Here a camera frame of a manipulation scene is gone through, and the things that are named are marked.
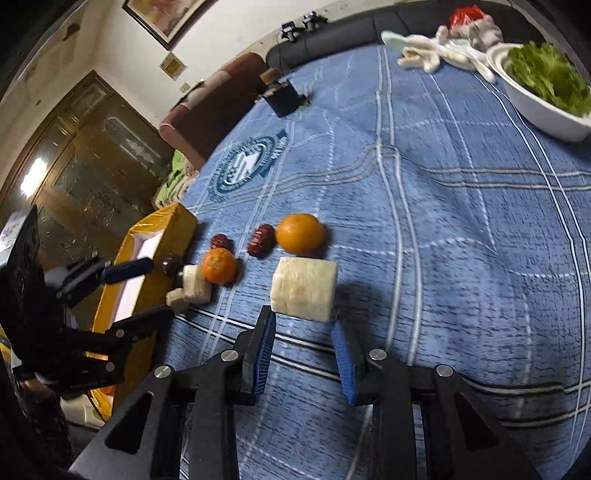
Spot white bowl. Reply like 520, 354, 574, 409
487, 42, 591, 143

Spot black leather sofa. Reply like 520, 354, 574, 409
265, 0, 509, 75

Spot framed wall certificate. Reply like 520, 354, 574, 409
160, 52, 188, 81

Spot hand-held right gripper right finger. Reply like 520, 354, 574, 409
331, 320, 542, 480

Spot blue plaid tablecloth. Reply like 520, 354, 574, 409
152, 44, 591, 480

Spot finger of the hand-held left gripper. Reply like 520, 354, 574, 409
55, 252, 155, 308
60, 306, 176, 401

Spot medium sugarcane piece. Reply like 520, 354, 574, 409
181, 264, 213, 303

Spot green lettuce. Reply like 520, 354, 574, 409
507, 41, 591, 117

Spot yellow cardboard box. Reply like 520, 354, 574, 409
90, 203, 199, 418

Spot brown armchair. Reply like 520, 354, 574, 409
159, 52, 269, 169

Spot white cloth pile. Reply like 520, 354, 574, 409
398, 16, 505, 84

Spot printed cardboard boxes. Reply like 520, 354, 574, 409
0, 210, 29, 256

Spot dark container with cork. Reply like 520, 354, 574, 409
259, 68, 311, 116

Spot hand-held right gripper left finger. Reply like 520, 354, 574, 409
69, 305, 278, 480

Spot red plastic bag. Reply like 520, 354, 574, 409
449, 6, 485, 26

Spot patterned couch cover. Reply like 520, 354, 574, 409
154, 150, 201, 208

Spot small orange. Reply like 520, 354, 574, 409
202, 248, 238, 284

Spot small sugarcane piece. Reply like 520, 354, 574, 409
165, 288, 190, 315

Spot person's left forearm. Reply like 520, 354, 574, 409
0, 360, 79, 480

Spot large sugarcane piece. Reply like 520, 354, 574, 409
270, 257, 339, 322

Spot large orange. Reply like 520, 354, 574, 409
276, 213, 326, 256

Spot framed painting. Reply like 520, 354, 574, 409
122, 0, 208, 51

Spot wooden glass doors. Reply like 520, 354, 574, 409
0, 69, 178, 278

